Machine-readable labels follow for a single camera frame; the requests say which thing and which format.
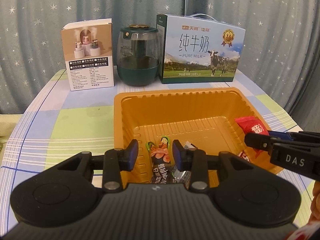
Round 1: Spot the blue star curtain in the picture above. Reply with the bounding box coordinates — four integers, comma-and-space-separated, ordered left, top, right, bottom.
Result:
0, 0, 320, 133

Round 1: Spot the dark red candy packet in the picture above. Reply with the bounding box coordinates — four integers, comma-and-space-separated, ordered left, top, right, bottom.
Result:
238, 151, 251, 163

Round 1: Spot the dark green humidifier jar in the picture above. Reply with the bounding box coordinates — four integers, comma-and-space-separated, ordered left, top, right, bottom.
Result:
117, 24, 161, 87

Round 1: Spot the red square snack packet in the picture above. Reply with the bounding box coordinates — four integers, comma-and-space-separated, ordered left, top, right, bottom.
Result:
234, 116, 270, 158

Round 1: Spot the orange plastic tray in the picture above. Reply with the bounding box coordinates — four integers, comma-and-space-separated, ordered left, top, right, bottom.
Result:
114, 88, 282, 184

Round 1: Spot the clear black snack packet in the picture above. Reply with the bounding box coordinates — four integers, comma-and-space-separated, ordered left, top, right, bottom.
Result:
172, 141, 196, 189

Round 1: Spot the white humidifier box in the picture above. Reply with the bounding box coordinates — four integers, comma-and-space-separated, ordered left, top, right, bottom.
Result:
61, 18, 114, 91

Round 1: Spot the beige sofa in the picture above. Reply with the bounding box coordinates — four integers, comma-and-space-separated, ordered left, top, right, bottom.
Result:
0, 114, 22, 159

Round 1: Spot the right hand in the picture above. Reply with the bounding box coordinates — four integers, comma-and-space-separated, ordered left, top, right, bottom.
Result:
309, 181, 320, 222

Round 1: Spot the blue milk carton box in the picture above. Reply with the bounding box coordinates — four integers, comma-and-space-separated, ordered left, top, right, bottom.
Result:
157, 14, 246, 84

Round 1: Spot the plaid tablecloth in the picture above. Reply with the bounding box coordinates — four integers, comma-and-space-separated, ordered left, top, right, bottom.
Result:
1, 69, 314, 235

